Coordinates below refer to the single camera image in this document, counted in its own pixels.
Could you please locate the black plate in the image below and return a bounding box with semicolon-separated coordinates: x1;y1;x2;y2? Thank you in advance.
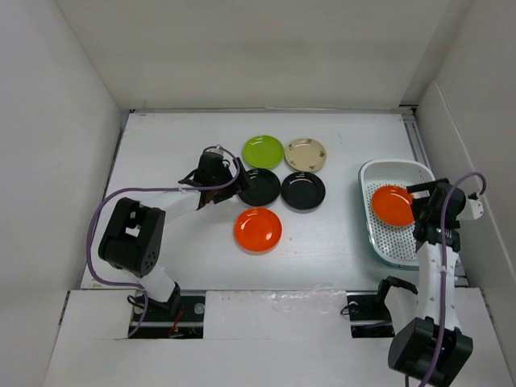
239;169;281;207
281;172;326;211

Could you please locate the orange plate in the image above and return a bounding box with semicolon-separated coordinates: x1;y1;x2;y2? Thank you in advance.
233;207;283;253
371;185;414;227

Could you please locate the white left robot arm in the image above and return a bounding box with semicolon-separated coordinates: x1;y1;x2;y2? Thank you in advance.
98;147;251;320

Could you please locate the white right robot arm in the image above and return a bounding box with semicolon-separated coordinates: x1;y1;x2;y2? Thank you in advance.
388;178;473;386

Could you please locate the white perforated plastic bin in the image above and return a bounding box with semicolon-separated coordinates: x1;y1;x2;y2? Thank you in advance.
358;159;435;271

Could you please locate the lime green plate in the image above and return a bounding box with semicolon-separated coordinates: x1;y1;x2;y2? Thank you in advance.
242;135;284;169

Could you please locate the cream plate with small motifs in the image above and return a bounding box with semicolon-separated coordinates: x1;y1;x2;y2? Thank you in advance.
285;138;327;173

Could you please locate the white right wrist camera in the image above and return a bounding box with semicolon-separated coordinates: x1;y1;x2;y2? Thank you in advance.
464;193;484;221

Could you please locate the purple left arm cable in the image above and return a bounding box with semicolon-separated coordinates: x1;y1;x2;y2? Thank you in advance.
87;144;239;339

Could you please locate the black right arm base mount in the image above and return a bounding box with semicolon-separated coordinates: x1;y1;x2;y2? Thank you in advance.
340;293;395;339

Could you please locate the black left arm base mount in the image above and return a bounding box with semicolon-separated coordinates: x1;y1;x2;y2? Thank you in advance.
127;293;206;339

